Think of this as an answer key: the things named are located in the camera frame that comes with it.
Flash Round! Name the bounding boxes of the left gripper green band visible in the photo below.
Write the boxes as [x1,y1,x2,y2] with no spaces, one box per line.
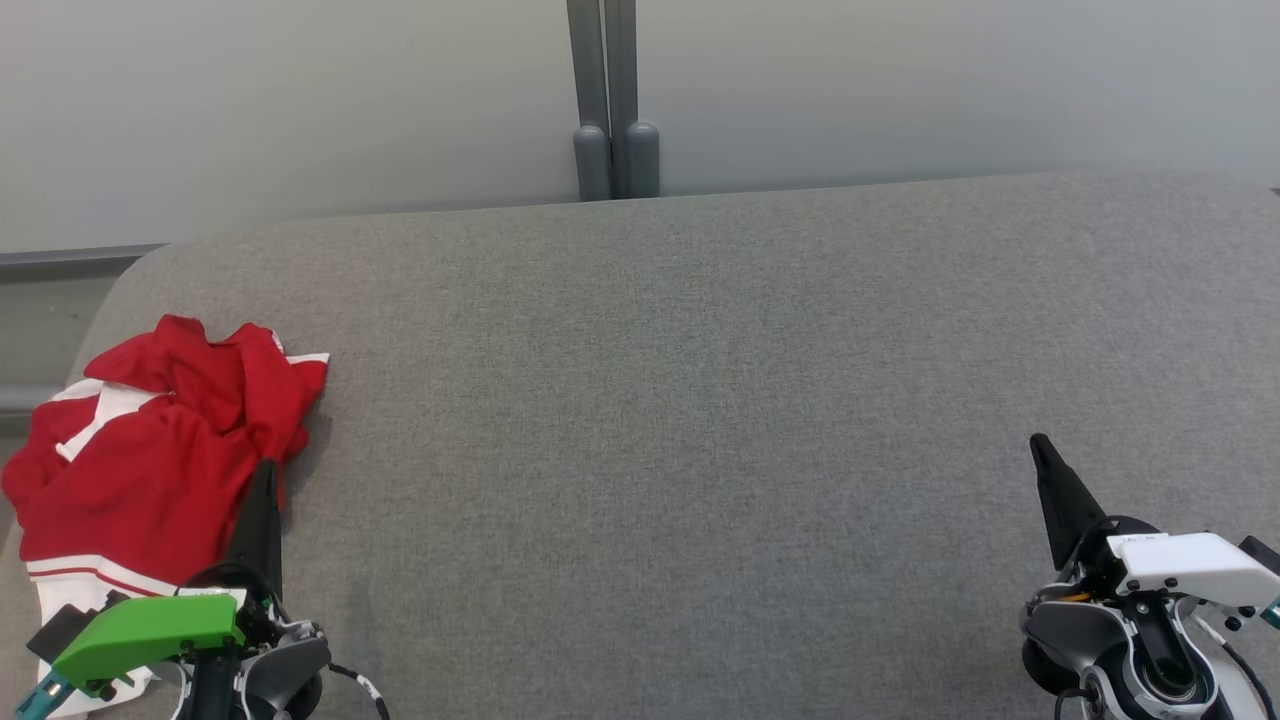
[50,458,286,698]

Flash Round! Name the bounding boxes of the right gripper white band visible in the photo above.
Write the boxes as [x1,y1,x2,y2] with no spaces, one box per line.
[1030,433,1280,611]

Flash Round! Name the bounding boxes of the red and white shirt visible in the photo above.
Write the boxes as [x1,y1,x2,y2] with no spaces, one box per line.
[0,378,291,717]

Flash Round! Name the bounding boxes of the red shorts with white stripe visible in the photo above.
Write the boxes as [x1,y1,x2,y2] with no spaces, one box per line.
[85,315,331,471]

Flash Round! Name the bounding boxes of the light grey partition panel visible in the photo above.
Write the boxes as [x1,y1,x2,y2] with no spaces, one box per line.
[635,0,1280,198]
[0,0,586,253]

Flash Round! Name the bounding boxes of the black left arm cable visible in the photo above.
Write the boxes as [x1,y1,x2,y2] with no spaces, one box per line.
[325,662,391,720]

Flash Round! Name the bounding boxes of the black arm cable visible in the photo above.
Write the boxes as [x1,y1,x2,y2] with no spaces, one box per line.
[325,662,391,720]
[1185,605,1280,720]

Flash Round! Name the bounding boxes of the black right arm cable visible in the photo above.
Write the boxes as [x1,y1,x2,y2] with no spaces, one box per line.
[1185,605,1280,720]

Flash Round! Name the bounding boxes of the dark grey partition bottom rail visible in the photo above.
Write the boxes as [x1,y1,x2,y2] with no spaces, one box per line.
[0,243,166,283]

